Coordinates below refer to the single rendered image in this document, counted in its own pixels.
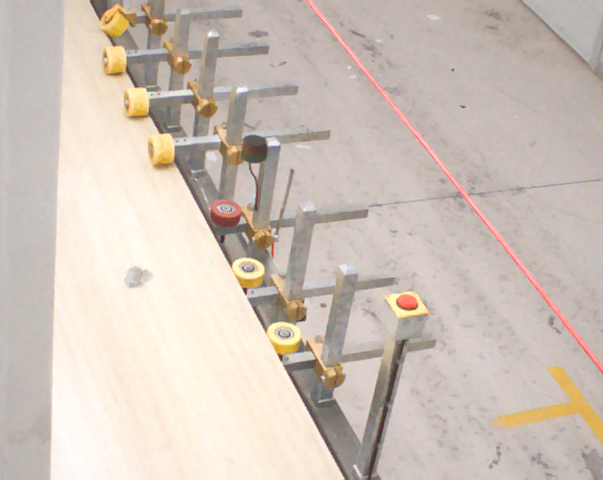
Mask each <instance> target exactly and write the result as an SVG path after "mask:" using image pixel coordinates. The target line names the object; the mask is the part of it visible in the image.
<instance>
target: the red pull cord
mask: <svg viewBox="0 0 603 480"><path fill-rule="evenodd" d="M305 1H306V2H307V3H308V5H309V6H310V7H311V8H312V10H313V11H314V12H315V13H316V15H317V16H318V17H319V18H321V20H322V21H323V22H324V23H325V25H326V26H327V27H328V28H329V30H330V31H331V32H332V33H333V35H334V36H335V37H336V38H337V40H338V41H339V42H340V44H341V46H342V47H343V48H344V49H345V51H346V52H347V53H348V54H349V56H350V57H351V58H352V59H354V61H355V62H356V63H357V64H358V66H359V67H360V68H361V69H362V71H363V72H364V73H365V74H366V76H367V77H368V78H369V79H370V81H371V82H372V83H373V84H374V86H375V87H376V88H377V89H378V92H379V93H380V94H381V95H382V97H383V98H385V99H386V100H387V102H388V103H389V104H390V105H391V107H392V108H393V109H394V110H395V112H396V113H397V114H398V115H399V117H400V118H401V119H402V120H403V122H404V123H405V124H406V125H407V128H408V129H409V130H410V131H411V133H412V134H413V135H414V136H416V138H417V139H418V140H419V141H420V143H421V144H422V145H423V146H424V148H425V149H426V150H427V151H428V153H429V154H430V155H431V156H432V158H433V160H434V161H435V162H436V164H437V165H438V166H439V167H440V169H441V170H442V171H443V172H444V174H445V175H446V176H447V177H448V178H449V179H450V180H451V181H452V182H453V184H454V185H455V186H456V187H457V189H458V191H459V192H460V193H461V195H462V196H463V197H464V198H465V200H466V201H467V202H468V203H469V205H470V206H471V207H472V208H473V210H474V211H475V212H476V213H477V215H478V216H479V217H480V218H481V220H482V221H483V222H484V224H485V226H486V227H487V228H488V229H489V231H490V232H491V233H492V234H493V236H495V237H496V238H497V239H498V241H499V242H500V243H501V244H502V246H503V247H504V248H505V249H506V251H507V252H508V253H509V254H510V256H511V257H512V259H513V260H514V262H515V263H516V264H517V265H518V267H519V268H520V269H521V270H522V272H523V273H524V274H525V275H526V277H527V278H528V279H529V280H530V282H531V283H532V284H533V285H534V287H535V288H536V289H537V290H538V292H539V293H540V294H541V295H542V297H543V298H544V299H545V300H546V302H547V304H548V305H549V306H550V308H551V309H552V310H553V311H554V313H555V314H556V315H557V316H558V318H559V319H560V320H561V321H562V323H563V324H564V325H565V326H566V328H567V329H568V330H569V331H570V333H571V334H572V335H573V336H574V338H575V339H576V340H577V341H578V342H577V343H578V344H579V345H580V346H581V348H582V349H583V350H584V351H585V353H586V354H587V355H588V356H589V358H590V359H591V360H592V361H593V363H594V364H595V365H596V366H597V368H598V369H599V370H600V371H601V373H602V374H603V366H602V364H601V363H600V362H599V361H598V359H597V358H596V357H595V356H594V354H593V353H592V352H591V351H590V349H589V348H588V347H587V346H586V344H585V343H584V342H583V341H582V338H581V337H580V336H579V335H578V333H577V332H576V331H575V330H574V328H573V327H572V326H571V325H570V323H569V322H568V321H567V320H566V318H565V317H564V316H563V315H562V313H561V312H560V311H559V310H558V308H557V307H556V306H555V304H554V302H553V301H552V300H551V299H550V298H549V296H548V295H547V294H546V293H545V291H544V290H543V289H542V288H541V286H540V285H539V284H538V283H537V281H536V280H535V279H534V278H533V276H532V275H531V274H530V273H529V271H528V270H527V269H526V268H525V267H524V265H523V264H522V263H521V262H520V260H519V258H518V257H517V256H516V254H515V253H514V252H513V251H512V249H511V248H510V247H509V246H508V244H507V243H506V242H505V241H504V239H503V238H502V237H501V236H500V234H499V233H498V232H497V231H496V230H495V229H494V228H493V227H492V226H491V225H490V222H489V221H488V220H487V219H486V217H485V216H484V215H483V214H482V212H481V211H480V210H479V209H478V207H477V206H476V205H475V204H474V202H473V201H472V200H471V199H470V198H469V196H468V195H467V194H466V193H465V191H464V189H463V188H462V187H461V185H460V184H459V183H458V182H457V180H456V179H455V178H454V177H453V175H452V174H451V173H450V172H448V170H447V169H446V168H445V167H444V165H443V164H442V163H441V162H440V161H439V159H438V157H437V156H436V155H435V153H434V152H433V151H432V150H431V148H430V147H429V146H428V145H427V143H426V142H425V141H424V140H423V138H422V137H421V136H420V135H419V133H418V132H417V131H416V130H414V128H413V127H412V126H411V124H410V123H409V121H408V120H407V119H406V118H405V116H404V115H403V114H402V113H401V111H400V110H399V109H398V108H397V106H396V105H395V104H394V103H393V101H392V100H391V99H390V98H389V96H388V95H387V94H386V93H385V92H383V90H382V88H381V87H380V86H379V84H378V83H377V82H376V81H375V79H374V78H373V77H372V76H371V74H370V73H369V72H368V71H367V69H366V68H365V67H364V66H363V64H362V63H361V62H360V61H359V59H358V58H357V57H356V56H355V55H353V53H352V52H351V51H350V50H349V48H348V47H347V46H346V45H345V43H344V41H343V40H342V39H341V37H340V36H339V35H338V34H337V32H336V31H335V30H334V29H333V27H332V26H331V25H330V24H329V22H328V21H327V20H326V19H325V18H324V16H323V15H322V14H321V13H319V11H318V10H317V9H316V8H315V6H314V5H313V4H312V3H311V1H310V0H305Z"/></svg>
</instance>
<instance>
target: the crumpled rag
mask: <svg viewBox="0 0 603 480"><path fill-rule="evenodd" d="M152 273H153V272H151V271H148V269H145V270H143V271H142V268H141V267H139V266H136V265H134V266H133V267H131V268H129V269H128V270H127V271H126V272H125V274H126V277H125V278H124V281H125V285H126V284H128V286H129V287H130V288H131V287H132V288H134V287H135V286H143V284H144V282H145V281H150V280H152V279H154V278H155V277H154V275H153V274H152Z"/></svg>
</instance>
